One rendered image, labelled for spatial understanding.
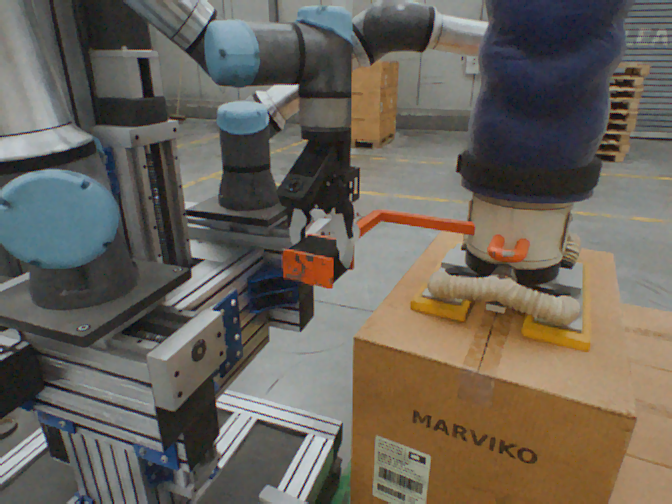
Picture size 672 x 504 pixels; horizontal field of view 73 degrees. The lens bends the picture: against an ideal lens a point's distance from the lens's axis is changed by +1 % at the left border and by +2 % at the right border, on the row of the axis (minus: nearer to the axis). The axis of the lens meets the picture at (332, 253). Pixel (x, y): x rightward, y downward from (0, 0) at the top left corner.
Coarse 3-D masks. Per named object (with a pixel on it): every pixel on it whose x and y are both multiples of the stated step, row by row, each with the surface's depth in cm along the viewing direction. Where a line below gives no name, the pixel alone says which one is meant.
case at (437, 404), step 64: (384, 320) 79; (448, 320) 79; (512, 320) 79; (384, 384) 75; (448, 384) 69; (512, 384) 64; (576, 384) 64; (384, 448) 80; (448, 448) 74; (512, 448) 68; (576, 448) 63
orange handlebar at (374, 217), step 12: (372, 216) 88; (384, 216) 91; (396, 216) 90; (408, 216) 89; (420, 216) 88; (432, 216) 88; (360, 228) 82; (432, 228) 87; (444, 228) 86; (456, 228) 85; (468, 228) 84; (492, 240) 77; (504, 240) 78; (528, 240) 77; (492, 252) 73; (504, 252) 72; (516, 252) 72
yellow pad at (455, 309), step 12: (468, 276) 90; (480, 276) 91; (420, 288) 86; (420, 300) 82; (432, 300) 82; (444, 300) 81; (456, 300) 81; (432, 312) 80; (444, 312) 79; (456, 312) 78; (468, 312) 80
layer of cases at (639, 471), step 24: (624, 312) 160; (648, 312) 160; (648, 336) 146; (648, 360) 134; (648, 384) 124; (648, 408) 116; (648, 432) 108; (648, 456) 102; (624, 480) 96; (648, 480) 96
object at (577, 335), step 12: (564, 264) 89; (576, 264) 95; (588, 264) 96; (588, 276) 91; (540, 288) 85; (588, 288) 86; (576, 300) 81; (588, 300) 82; (588, 312) 78; (528, 324) 74; (540, 324) 74; (552, 324) 74; (564, 324) 73; (576, 324) 74; (588, 324) 75; (528, 336) 74; (540, 336) 73; (552, 336) 72; (564, 336) 71; (576, 336) 71; (588, 336) 71; (576, 348) 71; (588, 348) 70
